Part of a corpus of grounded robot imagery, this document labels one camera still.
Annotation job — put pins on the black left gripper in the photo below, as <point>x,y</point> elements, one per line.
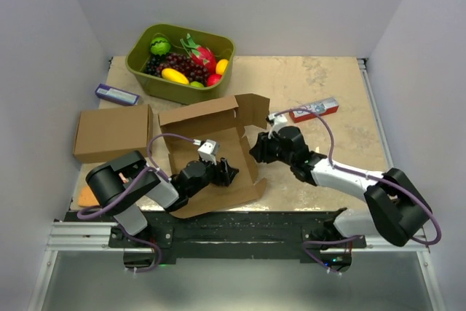
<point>227,175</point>

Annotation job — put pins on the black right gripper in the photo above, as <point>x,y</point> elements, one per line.
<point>261,150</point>

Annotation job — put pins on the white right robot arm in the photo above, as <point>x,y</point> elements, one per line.
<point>395,210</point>

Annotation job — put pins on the closed brown cardboard box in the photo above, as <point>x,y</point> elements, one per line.
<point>105,134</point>

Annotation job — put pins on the purple rectangular box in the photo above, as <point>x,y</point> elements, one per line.
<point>115,95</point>

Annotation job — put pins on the red white snack packet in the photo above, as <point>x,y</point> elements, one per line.
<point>322,107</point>

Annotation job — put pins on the green toy lime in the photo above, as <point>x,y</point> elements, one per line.
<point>197,84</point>

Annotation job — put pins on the red toy apple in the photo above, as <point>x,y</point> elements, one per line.
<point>213,79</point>

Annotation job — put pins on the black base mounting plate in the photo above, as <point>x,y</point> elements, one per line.
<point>224,235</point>

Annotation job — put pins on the orange toy fruit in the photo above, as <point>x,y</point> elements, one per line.
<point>221,66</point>

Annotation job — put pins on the dark purple toy grapes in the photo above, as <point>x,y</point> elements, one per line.
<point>186,66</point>

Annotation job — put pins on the pink toy dragon fruit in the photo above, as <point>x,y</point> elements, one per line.
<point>199,54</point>

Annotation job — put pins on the black toy grapes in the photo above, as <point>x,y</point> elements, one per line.
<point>153,65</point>

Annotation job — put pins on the orange sponge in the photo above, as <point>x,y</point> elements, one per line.
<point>86,198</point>

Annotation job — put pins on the green toy melon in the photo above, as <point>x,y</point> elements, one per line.
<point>160,46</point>

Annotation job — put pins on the olive green plastic bin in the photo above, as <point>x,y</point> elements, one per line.
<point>136,60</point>

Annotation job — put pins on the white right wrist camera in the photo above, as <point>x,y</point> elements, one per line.
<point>276,122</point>

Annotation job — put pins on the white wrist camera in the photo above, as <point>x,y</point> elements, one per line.
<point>276,122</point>
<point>207,150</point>

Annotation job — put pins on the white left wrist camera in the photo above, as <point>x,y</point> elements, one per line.
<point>207,150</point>

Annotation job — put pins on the aluminium frame rail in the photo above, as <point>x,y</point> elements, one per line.
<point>79,236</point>

